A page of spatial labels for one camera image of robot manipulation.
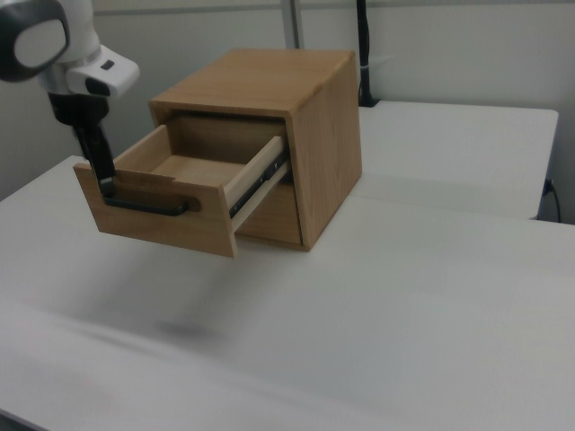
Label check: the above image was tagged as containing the grey partition post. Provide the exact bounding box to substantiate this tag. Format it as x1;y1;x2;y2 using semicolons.
283;0;301;49

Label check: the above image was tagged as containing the black camera stand pole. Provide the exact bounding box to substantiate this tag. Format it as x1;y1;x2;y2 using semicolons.
355;0;380;109

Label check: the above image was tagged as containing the wooden two-drawer cabinet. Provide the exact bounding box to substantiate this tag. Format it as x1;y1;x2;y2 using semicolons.
148;48;364;252

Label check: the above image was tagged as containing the wooden drawer without handle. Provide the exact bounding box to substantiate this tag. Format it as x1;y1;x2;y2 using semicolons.
236;180;304;247

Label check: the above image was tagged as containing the wooden drawer with handle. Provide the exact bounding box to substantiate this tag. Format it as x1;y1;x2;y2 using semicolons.
73;123;289;260

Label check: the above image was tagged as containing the black metal drawer handle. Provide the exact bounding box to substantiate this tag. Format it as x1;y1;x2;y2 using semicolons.
100;189;190;219

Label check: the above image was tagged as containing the black metal drawer slide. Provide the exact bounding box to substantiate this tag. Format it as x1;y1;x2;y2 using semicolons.
227;150;290;220

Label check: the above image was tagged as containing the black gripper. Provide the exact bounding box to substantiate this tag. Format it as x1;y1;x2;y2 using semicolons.
48;91;119;201

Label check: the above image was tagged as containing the black hanging cable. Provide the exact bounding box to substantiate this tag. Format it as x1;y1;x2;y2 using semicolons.
544;178;564;223

